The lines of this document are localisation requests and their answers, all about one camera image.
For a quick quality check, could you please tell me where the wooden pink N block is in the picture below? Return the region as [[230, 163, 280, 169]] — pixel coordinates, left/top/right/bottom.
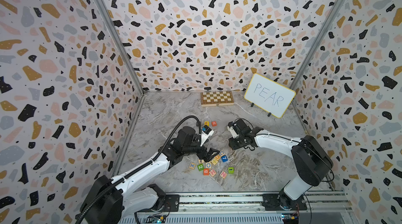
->
[[220, 171, 227, 179]]

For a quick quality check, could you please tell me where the wooden pink H block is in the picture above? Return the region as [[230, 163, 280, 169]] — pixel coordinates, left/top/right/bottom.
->
[[209, 169, 217, 177]]

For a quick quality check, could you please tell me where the wooden chessboard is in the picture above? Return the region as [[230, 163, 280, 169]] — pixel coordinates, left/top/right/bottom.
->
[[201, 91, 234, 107]]

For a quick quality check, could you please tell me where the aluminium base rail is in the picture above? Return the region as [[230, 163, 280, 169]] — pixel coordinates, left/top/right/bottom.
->
[[86, 190, 356, 224]]

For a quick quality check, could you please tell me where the green two block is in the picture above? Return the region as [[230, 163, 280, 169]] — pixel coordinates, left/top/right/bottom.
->
[[197, 164, 204, 171]]

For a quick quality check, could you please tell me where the wooden blue X block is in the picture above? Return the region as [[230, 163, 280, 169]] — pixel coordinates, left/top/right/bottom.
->
[[189, 162, 196, 170]]

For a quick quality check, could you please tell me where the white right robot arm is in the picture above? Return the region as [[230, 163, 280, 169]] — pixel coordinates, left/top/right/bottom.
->
[[227, 119, 334, 201]]

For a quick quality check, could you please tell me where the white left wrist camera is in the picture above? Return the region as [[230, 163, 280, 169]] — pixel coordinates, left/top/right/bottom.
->
[[200, 125, 214, 146]]

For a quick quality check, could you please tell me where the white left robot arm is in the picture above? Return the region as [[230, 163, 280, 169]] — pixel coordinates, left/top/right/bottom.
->
[[76, 126, 219, 224]]

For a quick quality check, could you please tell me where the red B block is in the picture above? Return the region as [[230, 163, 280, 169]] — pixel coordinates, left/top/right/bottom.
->
[[203, 168, 210, 176]]

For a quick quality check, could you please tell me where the yellow framed whiteboard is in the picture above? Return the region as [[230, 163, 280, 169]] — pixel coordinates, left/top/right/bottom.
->
[[244, 73, 296, 118]]

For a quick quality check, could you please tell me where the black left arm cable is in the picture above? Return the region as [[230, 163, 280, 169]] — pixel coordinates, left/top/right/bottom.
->
[[75, 115, 202, 224]]

